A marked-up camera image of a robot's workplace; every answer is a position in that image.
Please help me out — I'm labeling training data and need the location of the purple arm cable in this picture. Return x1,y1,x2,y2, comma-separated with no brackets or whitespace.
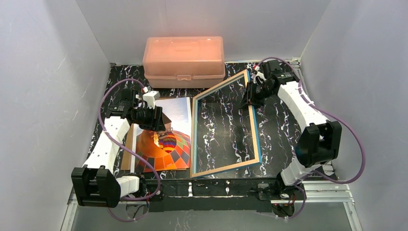
98,78,162,223
255,57,367,220

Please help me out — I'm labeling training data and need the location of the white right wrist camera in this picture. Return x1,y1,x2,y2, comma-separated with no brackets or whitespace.
253,71,267,85

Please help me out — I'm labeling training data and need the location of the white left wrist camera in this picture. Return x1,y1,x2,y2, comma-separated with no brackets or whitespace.
142,90,160,109

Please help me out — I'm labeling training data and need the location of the blue wooden picture frame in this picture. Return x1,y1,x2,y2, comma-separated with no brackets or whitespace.
190,70,262,178

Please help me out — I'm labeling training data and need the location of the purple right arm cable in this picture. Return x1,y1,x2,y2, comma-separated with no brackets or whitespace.
255,57,367,220

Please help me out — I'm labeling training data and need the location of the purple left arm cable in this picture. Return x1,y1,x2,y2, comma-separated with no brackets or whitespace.
98,78,162,223

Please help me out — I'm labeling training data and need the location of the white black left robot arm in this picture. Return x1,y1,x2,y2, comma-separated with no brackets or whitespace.
71,89,166,208

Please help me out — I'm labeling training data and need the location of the aluminium right side rail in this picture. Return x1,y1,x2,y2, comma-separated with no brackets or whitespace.
289,57,308,94

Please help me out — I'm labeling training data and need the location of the translucent pink plastic storage box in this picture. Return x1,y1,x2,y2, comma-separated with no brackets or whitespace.
142,36,226,89

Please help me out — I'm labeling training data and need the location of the hot air balloon photo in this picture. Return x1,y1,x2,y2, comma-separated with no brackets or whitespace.
125,97,191,172

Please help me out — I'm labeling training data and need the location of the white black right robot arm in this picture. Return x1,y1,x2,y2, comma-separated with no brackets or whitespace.
241,58,342,188

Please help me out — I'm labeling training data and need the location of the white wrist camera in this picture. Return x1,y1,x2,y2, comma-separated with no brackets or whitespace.
253,71,267,85
142,90,160,109

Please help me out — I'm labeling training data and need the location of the aluminium front mounting rail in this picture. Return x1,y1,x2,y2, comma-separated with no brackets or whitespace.
74,179,354,208

